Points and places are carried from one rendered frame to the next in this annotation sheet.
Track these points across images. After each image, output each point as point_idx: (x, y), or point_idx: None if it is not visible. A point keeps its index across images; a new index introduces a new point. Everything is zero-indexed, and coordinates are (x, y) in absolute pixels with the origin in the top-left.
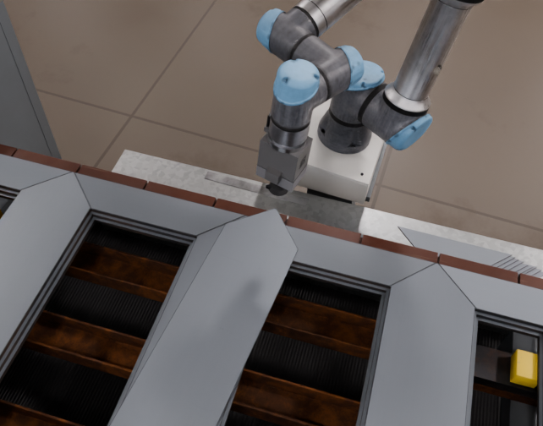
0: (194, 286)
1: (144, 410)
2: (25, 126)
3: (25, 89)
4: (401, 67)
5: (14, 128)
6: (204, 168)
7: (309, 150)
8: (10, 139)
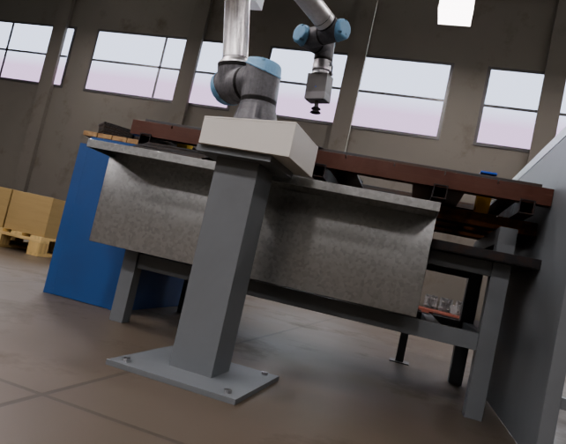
0: None
1: None
2: (564, 240)
3: None
4: (248, 43)
5: (562, 231)
6: (364, 188)
7: (307, 80)
8: (558, 236)
